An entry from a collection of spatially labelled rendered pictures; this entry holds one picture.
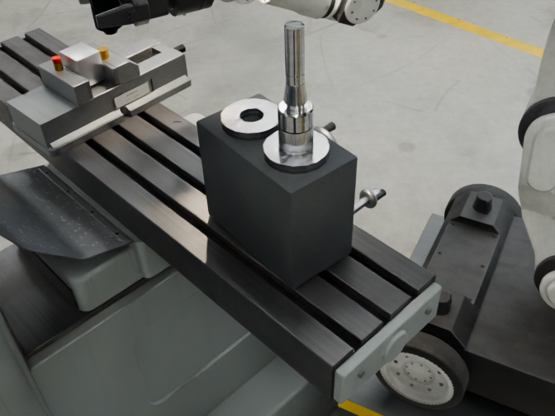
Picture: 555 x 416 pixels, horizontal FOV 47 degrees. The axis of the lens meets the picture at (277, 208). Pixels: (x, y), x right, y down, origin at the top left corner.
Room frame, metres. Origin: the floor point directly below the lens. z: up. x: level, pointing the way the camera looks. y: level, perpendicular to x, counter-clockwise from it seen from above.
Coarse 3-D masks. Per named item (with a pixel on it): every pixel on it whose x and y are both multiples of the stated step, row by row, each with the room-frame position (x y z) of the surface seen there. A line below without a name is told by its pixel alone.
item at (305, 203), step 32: (256, 96) 0.86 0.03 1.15; (224, 128) 0.77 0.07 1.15; (256, 128) 0.75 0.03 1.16; (224, 160) 0.74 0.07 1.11; (256, 160) 0.70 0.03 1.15; (288, 160) 0.68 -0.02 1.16; (320, 160) 0.68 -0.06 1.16; (352, 160) 0.69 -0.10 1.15; (224, 192) 0.75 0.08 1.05; (256, 192) 0.68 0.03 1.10; (288, 192) 0.63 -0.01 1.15; (320, 192) 0.65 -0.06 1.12; (352, 192) 0.69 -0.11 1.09; (224, 224) 0.76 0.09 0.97; (256, 224) 0.69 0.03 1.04; (288, 224) 0.63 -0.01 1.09; (320, 224) 0.66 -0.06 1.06; (352, 224) 0.69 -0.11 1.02; (256, 256) 0.69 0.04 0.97; (288, 256) 0.63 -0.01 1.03; (320, 256) 0.66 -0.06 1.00
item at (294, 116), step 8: (280, 104) 0.71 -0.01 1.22; (312, 104) 0.71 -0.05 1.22; (280, 112) 0.70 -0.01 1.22; (288, 112) 0.69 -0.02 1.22; (296, 112) 0.69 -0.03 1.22; (304, 112) 0.69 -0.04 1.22; (312, 112) 0.70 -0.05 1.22; (288, 120) 0.69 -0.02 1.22; (296, 120) 0.68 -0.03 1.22; (304, 120) 0.69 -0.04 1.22
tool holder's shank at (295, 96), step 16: (288, 32) 0.70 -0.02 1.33; (304, 32) 0.70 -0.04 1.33; (288, 48) 0.70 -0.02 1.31; (304, 48) 0.70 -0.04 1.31; (288, 64) 0.70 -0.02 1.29; (304, 64) 0.70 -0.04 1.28; (288, 80) 0.70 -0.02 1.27; (304, 80) 0.70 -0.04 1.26; (288, 96) 0.70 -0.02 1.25; (304, 96) 0.70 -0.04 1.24
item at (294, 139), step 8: (280, 120) 0.70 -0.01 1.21; (312, 120) 0.70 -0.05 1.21; (280, 128) 0.70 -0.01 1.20; (288, 128) 0.69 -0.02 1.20; (296, 128) 0.68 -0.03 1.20; (304, 128) 0.69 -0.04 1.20; (312, 128) 0.70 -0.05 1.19; (280, 136) 0.70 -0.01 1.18; (288, 136) 0.69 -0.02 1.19; (296, 136) 0.68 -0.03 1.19; (304, 136) 0.69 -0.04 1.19; (312, 136) 0.70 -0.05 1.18; (280, 144) 0.70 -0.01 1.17; (288, 144) 0.69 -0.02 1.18; (296, 144) 0.68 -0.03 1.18; (304, 144) 0.69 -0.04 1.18; (312, 144) 0.70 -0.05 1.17; (288, 152) 0.69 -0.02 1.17; (296, 152) 0.68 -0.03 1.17; (304, 152) 0.69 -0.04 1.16
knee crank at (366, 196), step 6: (360, 192) 1.31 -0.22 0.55; (366, 192) 1.30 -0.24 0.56; (372, 192) 1.30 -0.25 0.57; (378, 192) 1.32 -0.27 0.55; (384, 192) 1.34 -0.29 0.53; (360, 198) 1.31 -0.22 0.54; (366, 198) 1.29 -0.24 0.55; (372, 198) 1.29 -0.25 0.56; (378, 198) 1.32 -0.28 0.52; (354, 204) 1.27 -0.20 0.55; (360, 204) 1.27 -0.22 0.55; (366, 204) 1.28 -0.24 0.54; (372, 204) 1.28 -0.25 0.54; (354, 210) 1.25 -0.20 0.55
